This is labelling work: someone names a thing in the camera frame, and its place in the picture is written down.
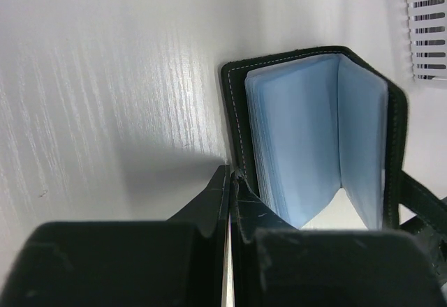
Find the black leather card holder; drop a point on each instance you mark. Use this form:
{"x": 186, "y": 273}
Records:
{"x": 308, "y": 123}

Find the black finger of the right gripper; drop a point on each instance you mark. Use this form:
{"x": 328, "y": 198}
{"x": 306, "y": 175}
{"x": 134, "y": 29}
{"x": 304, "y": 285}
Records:
{"x": 434, "y": 245}

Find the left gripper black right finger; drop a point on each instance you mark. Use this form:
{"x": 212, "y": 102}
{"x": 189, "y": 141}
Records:
{"x": 276, "y": 264}

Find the white plastic basket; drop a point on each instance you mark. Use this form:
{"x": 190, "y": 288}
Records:
{"x": 427, "y": 33}

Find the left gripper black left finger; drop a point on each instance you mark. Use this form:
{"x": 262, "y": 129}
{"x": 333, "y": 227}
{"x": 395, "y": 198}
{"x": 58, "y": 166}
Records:
{"x": 173, "y": 262}

